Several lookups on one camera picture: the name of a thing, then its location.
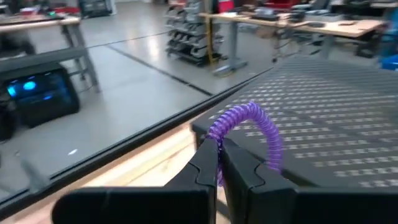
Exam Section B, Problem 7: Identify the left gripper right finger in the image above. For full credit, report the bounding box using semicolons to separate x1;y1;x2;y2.
222;138;398;224

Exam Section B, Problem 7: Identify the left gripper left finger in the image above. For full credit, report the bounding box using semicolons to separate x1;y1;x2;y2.
51;138;218;224

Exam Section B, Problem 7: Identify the purple coil wristband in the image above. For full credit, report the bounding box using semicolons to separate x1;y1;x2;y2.
205;101;284;187

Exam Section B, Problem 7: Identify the desk with grey metal legs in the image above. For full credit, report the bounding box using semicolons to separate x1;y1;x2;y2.
0;15;101;94
198;12;386;77

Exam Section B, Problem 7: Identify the black perforated metal shelf riser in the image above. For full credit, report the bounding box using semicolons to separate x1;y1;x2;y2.
191;55;398;224

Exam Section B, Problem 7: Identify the black computer with blue lights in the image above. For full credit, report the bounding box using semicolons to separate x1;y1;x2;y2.
0;63;81;129

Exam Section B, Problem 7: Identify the grey parts rack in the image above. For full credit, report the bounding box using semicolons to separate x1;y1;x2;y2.
164;0;225;67

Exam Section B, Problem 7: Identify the blue storage bin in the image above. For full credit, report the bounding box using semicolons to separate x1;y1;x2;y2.
379;54;398;71

